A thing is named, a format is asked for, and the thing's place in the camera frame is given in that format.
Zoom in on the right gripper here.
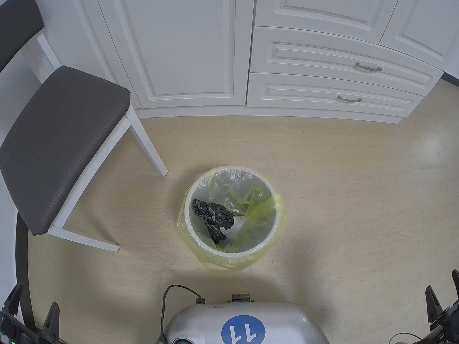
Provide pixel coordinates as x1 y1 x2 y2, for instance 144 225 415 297
425 269 459 336

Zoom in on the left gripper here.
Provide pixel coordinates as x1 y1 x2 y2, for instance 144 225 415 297
0 283 61 344

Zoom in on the yellow-green plastic bag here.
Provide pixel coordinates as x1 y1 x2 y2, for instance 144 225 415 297
177 165 287 274

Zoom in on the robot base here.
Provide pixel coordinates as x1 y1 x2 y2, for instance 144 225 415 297
167 293 330 344

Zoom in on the white trash bin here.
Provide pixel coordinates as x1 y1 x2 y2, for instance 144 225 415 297
184 165 282 261

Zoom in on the crumpled black plastic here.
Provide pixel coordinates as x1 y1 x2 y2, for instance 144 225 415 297
192 199 235 245

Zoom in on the white chair with grey seat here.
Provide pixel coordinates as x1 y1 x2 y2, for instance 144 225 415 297
0 0 169 253

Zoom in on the white wardrobe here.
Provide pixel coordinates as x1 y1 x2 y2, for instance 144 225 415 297
66 0 459 124

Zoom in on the black cable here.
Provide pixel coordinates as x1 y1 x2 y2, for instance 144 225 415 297
390 332 422 344
160 285 206 344

